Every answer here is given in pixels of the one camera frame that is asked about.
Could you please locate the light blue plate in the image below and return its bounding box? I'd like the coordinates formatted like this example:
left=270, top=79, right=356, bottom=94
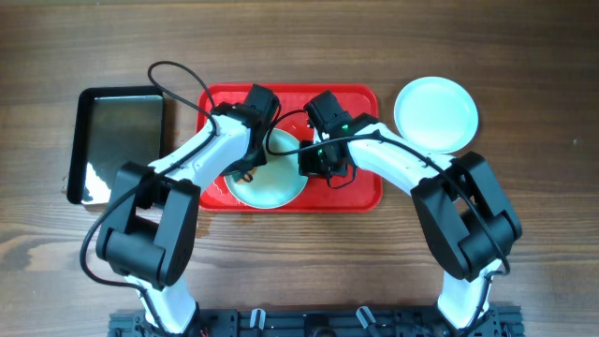
left=393, top=77, right=479, bottom=154
left=225, top=153, right=308, bottom=210

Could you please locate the green orange sponge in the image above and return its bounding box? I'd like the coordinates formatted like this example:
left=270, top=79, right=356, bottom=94
left=237, top=172, right=254, bottom=183

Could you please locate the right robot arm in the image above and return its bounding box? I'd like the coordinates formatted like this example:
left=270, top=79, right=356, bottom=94
left=299, top=91, right=522, bottom=336

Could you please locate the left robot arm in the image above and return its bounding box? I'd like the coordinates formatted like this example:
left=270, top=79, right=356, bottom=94
left=88, top=84, right=280, bottom=336

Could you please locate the red plastic tray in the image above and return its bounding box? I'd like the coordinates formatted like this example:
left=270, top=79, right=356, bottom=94
left=199, top=83, right=383, bottom=213

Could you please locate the black tray with water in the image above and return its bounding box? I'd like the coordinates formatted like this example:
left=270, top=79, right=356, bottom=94
left=66, top=86, right=165, bottom=205

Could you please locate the black mounting rail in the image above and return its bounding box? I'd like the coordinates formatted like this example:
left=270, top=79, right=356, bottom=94
left=108, top=304, right=525, bottom=337

